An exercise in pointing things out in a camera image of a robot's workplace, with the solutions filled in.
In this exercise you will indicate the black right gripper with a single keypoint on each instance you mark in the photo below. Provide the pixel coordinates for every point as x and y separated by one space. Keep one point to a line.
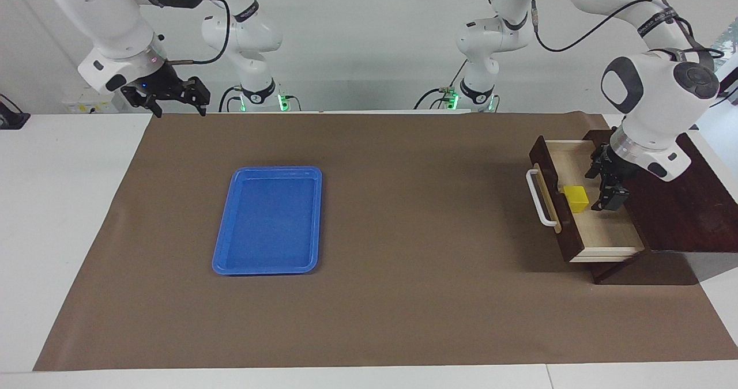
161 83

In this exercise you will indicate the blue plastic tray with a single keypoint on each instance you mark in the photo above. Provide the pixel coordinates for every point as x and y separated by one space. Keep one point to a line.
268 222

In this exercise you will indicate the brown paper table mat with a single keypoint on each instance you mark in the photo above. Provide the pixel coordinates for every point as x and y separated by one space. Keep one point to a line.
403 297

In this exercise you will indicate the green lit base connector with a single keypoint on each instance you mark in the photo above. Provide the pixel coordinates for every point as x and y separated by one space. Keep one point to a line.
284 102
452 98

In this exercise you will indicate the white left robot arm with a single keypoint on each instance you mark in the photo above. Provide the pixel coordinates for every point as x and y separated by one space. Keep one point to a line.
657 106

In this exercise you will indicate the dark wooden drawer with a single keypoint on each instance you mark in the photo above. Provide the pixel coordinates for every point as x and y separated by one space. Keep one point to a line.
611 233

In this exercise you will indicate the yellow cube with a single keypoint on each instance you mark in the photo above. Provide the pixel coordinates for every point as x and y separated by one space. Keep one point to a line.
576 200

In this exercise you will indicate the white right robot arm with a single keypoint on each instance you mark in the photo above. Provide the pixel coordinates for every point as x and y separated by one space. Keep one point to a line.
109 20

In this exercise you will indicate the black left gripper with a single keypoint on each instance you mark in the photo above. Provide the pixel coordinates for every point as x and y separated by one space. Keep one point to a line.
616 167

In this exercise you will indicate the window with greenery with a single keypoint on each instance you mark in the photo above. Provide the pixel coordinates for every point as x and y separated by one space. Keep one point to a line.
729 37

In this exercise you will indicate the black table clamp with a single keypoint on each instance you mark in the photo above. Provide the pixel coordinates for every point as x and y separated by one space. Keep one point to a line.
10 118

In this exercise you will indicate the dark wooden drawer cabinet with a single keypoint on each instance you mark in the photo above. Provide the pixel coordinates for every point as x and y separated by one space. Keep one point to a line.
692 216

